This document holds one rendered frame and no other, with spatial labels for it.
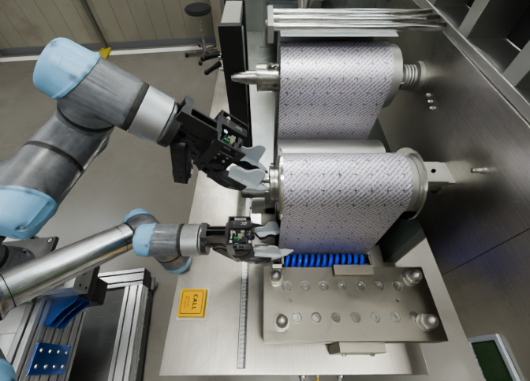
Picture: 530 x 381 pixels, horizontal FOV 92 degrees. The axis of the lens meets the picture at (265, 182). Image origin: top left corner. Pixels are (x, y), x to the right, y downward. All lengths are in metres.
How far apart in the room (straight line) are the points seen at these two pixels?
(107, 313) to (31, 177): 1.33
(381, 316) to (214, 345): 0.42
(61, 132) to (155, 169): 1.92
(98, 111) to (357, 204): 0.44
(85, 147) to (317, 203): 0.38
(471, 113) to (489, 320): 0.34
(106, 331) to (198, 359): 0.94
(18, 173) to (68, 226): 1.94
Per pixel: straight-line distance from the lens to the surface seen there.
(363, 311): 0.69
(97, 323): 1.71
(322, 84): 0.59
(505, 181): 0.53
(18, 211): 0.41
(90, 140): 0.46
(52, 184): 0.42
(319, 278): 0.68
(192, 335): 0.80
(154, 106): 0.39
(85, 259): 0.72
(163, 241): 0.62
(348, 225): 0.58
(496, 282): 0.56
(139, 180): 2.33
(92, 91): 0.39
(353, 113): 0.65
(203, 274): 0.83
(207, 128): 0.39
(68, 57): 0.40
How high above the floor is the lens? 1.68
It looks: 54 degrees down
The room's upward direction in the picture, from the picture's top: straight up
